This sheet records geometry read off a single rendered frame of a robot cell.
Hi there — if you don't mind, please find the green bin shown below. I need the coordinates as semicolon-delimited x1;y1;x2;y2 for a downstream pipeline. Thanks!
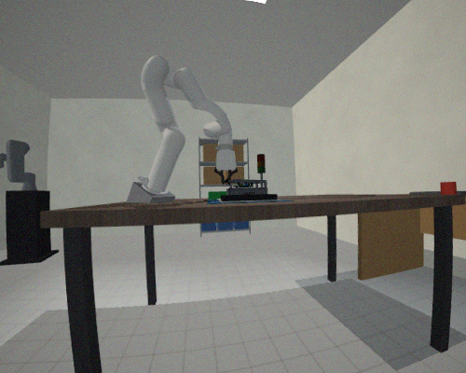
208;191;226;200

